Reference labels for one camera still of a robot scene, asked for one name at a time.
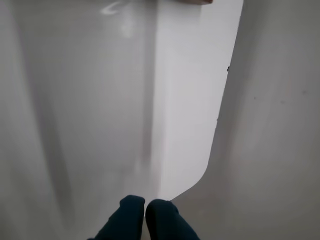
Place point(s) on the wooden chessboard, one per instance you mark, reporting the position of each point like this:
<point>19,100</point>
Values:
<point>195,2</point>

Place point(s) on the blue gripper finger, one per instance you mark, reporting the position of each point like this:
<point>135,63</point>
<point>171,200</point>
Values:
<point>125,220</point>
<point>165,222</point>

